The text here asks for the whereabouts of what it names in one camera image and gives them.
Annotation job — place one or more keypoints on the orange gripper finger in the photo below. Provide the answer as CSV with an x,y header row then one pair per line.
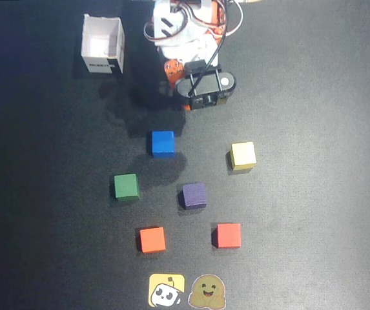
x,y
174,72

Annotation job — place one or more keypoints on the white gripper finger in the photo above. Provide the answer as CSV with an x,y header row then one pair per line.
x,y
221,101

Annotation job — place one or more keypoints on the orange wooden cube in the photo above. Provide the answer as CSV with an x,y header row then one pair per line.
x,y
152,239

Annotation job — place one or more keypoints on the yellow wooden cube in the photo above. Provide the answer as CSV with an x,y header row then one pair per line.
x,y
243,155

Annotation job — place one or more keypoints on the blue wooden cube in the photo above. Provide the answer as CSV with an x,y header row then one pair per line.
x,y
162,143

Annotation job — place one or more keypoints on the purple wooden cube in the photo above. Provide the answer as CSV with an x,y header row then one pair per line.
x,y
193,196

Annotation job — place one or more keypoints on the green wooden cube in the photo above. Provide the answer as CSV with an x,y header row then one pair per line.
x,y
126,187

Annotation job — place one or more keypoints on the red wooden cube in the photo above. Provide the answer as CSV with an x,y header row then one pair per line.
x,y
228,235

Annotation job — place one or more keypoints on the black wrist webcam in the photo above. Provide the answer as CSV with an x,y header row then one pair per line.
x,y
209,84

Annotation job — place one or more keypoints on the white open paper box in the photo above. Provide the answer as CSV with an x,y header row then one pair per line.
x,y
102,43

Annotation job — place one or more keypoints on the black fabric mat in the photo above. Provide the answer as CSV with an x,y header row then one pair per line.
x,y
301,193

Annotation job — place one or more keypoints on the hugging face emoji sticker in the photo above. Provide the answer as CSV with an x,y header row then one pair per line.
x,y
207,290

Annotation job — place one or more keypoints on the yellow robot face sticker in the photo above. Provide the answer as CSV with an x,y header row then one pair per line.
x,y
167,290

